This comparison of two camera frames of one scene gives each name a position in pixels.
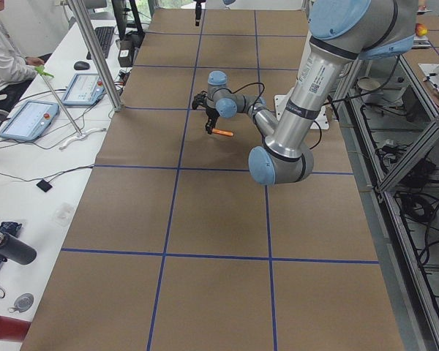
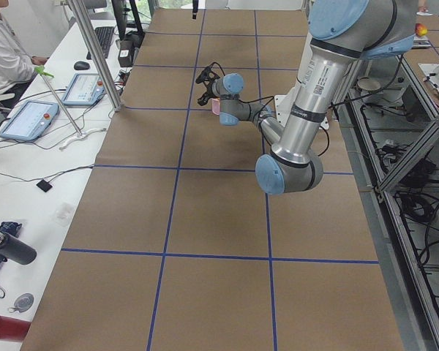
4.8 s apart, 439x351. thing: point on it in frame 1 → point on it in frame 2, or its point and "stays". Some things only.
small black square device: (44, 186) stays
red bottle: (5, 328) stays
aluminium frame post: (98, 55) stays
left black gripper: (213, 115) → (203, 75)
